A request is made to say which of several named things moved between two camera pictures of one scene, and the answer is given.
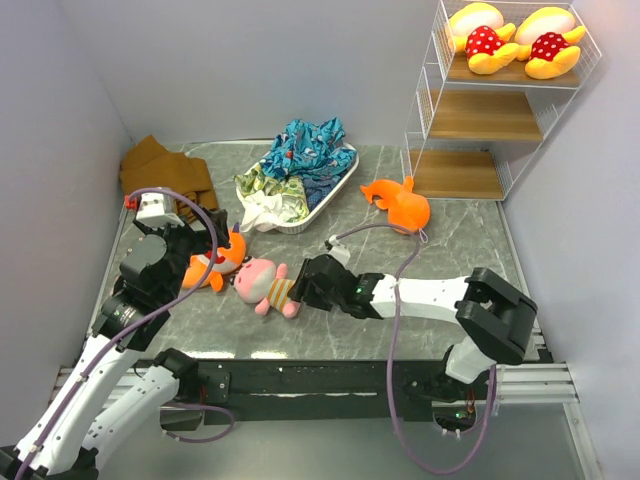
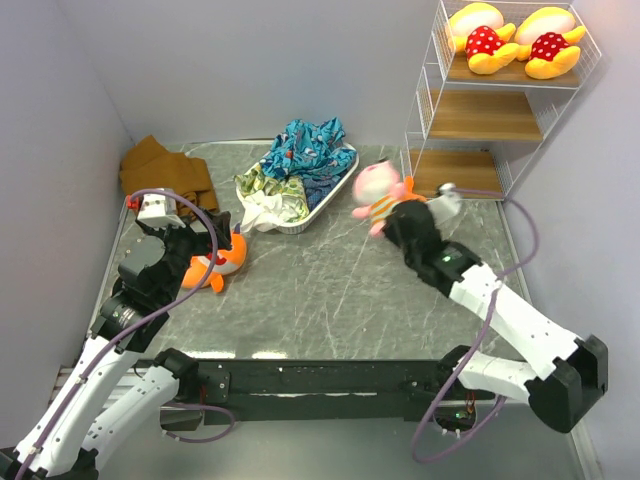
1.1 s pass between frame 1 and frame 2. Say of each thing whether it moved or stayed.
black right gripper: moved
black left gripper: stayed
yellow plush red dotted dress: stayed
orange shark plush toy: stayed
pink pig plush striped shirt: moved
